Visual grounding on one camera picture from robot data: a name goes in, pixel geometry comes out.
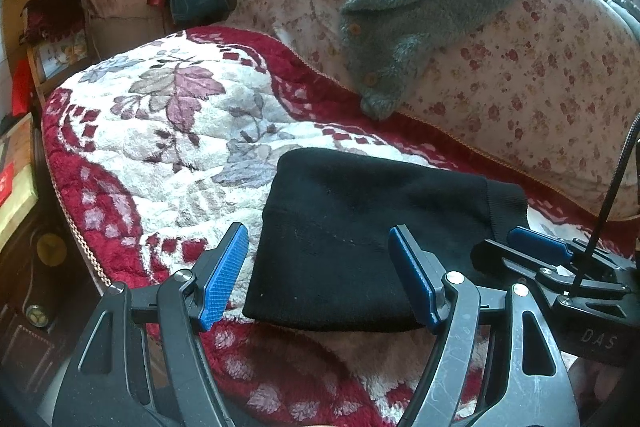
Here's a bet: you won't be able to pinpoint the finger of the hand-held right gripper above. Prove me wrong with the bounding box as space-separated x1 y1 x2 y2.
507 227 631 275
472 239 631 308

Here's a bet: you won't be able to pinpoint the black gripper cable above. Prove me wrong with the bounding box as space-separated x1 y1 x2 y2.
570 112 640 303

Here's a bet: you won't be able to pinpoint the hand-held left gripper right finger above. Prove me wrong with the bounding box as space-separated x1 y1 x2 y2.
389 225 581 427

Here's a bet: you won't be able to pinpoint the dark wooden cabinet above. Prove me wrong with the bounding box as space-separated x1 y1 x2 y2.
0 117 106 408

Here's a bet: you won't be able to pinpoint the floral covered sofa backrest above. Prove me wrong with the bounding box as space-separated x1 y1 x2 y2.
235 0 640 220

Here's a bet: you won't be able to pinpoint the yellow cardboard box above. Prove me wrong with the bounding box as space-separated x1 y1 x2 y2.
0 114 40 250

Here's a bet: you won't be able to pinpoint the dark red folded cloth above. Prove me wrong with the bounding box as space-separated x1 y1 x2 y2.
24 0 87 44

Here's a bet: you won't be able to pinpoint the black knit pants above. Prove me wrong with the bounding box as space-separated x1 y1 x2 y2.
242 148 531 335

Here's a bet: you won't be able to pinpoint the red white floral blanket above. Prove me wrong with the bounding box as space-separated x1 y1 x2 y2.
40 26 640 427

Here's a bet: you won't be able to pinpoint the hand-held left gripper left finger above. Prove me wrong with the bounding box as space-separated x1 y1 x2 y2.
52 223 249 427

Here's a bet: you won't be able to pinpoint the person's right hand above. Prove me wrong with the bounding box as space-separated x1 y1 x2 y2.
571 354 640 410

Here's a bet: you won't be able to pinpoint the red box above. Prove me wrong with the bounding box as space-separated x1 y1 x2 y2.
9 57 37 118

